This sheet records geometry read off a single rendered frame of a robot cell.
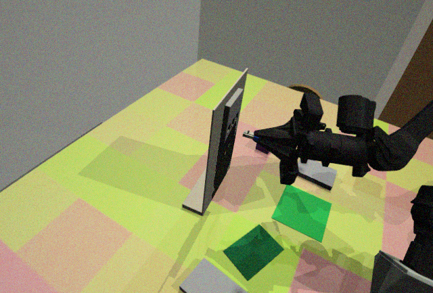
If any purple cube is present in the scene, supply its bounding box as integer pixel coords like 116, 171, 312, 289
256, 144, 270, 155

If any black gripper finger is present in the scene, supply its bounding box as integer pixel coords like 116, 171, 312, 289
254, 116, 297, 148
255, 138, 289, 166

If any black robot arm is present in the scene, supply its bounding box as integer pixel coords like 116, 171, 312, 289
334, 95, 433, 280

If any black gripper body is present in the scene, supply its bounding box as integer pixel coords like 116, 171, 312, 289
279, 93, 341, 185

